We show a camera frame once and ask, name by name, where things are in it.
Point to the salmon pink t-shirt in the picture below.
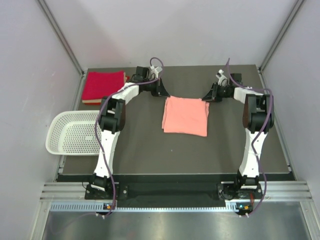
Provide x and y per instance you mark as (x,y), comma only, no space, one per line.
(185,116)

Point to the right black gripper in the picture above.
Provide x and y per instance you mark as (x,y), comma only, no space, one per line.
(212,95)

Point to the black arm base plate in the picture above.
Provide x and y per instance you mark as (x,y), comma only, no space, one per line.
(225,186)

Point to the right aluminium frame post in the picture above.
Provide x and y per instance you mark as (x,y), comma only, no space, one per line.
(298,4)

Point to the folded red t-shirt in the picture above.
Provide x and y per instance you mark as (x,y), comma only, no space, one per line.
(98,101)

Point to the white perforated plastic basket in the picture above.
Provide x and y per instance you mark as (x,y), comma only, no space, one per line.
(72,133)

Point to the grey slotted cable duct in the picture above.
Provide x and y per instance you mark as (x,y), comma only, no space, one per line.
(103,207)

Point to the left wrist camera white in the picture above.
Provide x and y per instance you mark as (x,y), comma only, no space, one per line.
(155,71)

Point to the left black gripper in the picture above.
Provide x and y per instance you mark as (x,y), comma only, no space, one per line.
(160,90)

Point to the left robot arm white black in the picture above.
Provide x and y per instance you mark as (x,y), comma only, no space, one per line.
(112,118)

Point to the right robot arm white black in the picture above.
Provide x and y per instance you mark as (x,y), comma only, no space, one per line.
(257,120)

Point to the folded magenta t-shirt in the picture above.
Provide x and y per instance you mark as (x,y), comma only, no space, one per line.
(100,85)

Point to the left aluminium frame post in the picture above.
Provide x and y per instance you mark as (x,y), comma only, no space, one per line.
(44,7)

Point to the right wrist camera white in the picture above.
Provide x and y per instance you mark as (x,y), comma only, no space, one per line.
(222,79)

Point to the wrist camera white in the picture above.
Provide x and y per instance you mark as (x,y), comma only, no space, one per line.
(155,71)
(222,79)

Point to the aluminium frame post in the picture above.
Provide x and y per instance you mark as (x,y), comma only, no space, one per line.
(298,4)
(44,7)

